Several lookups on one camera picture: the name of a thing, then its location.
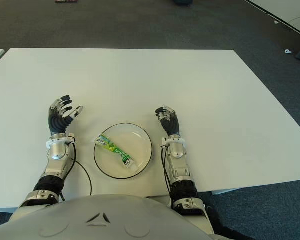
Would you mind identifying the white plate with black rim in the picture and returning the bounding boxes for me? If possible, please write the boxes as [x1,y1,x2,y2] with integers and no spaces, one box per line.
[93,123,154,180]

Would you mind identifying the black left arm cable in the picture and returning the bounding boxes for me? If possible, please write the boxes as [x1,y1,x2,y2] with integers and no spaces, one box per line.
[61,141,93,201]

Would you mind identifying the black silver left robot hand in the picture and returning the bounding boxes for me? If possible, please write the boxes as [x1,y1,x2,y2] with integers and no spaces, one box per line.
[48,94,84,137]

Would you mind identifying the grey robot torso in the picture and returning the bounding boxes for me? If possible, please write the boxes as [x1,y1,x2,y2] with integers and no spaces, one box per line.
[8,194,216,240]

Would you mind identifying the green white toothpaste tube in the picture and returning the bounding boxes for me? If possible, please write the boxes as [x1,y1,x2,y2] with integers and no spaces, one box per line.
[93,134,138,170]

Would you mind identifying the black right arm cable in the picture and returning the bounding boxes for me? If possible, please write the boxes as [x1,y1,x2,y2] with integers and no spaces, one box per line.
[161,146,174,201]

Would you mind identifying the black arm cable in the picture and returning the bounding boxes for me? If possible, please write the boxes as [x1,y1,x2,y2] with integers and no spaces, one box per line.
[161,146,174,201]
[61,141,93,201]

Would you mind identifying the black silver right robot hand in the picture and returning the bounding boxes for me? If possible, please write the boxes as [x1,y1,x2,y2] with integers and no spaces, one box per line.
[154,106,181,138]

